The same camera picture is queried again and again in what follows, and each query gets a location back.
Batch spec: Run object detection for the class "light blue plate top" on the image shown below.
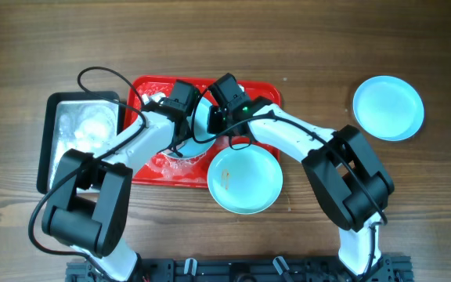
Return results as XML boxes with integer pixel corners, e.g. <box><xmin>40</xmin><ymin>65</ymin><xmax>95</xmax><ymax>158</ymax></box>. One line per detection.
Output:
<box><xmin>162</xmin><ymin>98</ymin><xmax>215</xmax><ymax>159</ymax></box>

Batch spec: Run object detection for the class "light blue plate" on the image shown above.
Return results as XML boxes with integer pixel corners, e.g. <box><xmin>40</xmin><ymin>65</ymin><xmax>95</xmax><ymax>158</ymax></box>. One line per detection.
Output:
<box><xmin>352</xmin><ymin>75</ymin><xmax>425</xmax><ymax>142</ymax></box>
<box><xmin>207</xmin><ymin>145</ymin><xmax>283</xmax><ymax>215</ymax></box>
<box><xmin>162</xmin><ymin>98</ymin><xmax>215</xmax><ymax>159</ymax></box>

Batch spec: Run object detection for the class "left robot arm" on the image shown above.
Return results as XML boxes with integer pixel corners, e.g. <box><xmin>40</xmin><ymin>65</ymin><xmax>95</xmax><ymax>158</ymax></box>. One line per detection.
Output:
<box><xmin>35</xmin><ymin>80</ymin><xmax>200</xmax><ymax>281</ymax></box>

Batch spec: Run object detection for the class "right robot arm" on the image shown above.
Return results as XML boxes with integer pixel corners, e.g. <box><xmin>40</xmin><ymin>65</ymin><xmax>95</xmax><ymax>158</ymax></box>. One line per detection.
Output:
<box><xmin>207</xmin><ymin>74</ymin><xmax>395</xmax><ymax>280</ymax></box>

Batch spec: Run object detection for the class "red plastic tray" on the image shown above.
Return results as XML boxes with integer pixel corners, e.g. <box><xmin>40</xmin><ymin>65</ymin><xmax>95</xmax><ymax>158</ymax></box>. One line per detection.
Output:
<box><xmin>123</xmin><ymin>75</ymin><xmax>282</xmax><ymax>189</ymax></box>

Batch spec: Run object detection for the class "black soapy water tray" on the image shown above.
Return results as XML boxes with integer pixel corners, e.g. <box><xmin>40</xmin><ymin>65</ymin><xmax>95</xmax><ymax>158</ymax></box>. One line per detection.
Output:
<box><xmin>36</xmin><ymin>91</ymin><xmax>124</xmax><ymax>194</ymax></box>

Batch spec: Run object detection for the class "light blue plate bottom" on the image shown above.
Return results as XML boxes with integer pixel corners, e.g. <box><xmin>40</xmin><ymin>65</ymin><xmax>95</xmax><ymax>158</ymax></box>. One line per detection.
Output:
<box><xmin>207</xmin><ymin>145</ymin><xmax>283</xmax><ymax>215</ymax></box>

